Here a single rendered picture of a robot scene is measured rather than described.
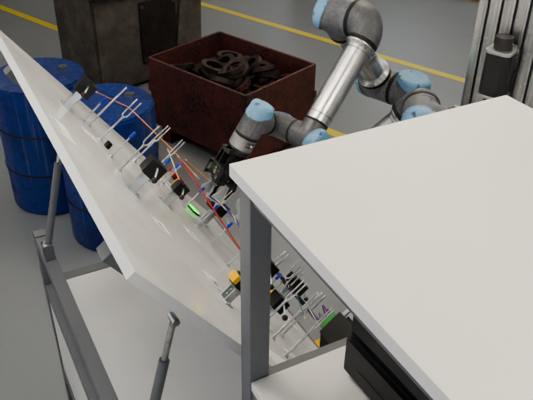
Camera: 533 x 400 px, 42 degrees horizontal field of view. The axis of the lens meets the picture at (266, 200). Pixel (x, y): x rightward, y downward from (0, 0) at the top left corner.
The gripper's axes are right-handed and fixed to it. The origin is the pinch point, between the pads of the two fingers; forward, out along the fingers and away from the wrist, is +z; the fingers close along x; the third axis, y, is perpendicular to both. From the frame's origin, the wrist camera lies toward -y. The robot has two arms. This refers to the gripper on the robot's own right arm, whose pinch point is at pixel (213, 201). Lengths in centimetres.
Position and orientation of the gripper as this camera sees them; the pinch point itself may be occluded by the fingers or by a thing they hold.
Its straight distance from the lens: 213.0
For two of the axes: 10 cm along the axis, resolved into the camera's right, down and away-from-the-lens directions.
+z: -4.9, 8.0, 3.6
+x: 5.8, 6.0, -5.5
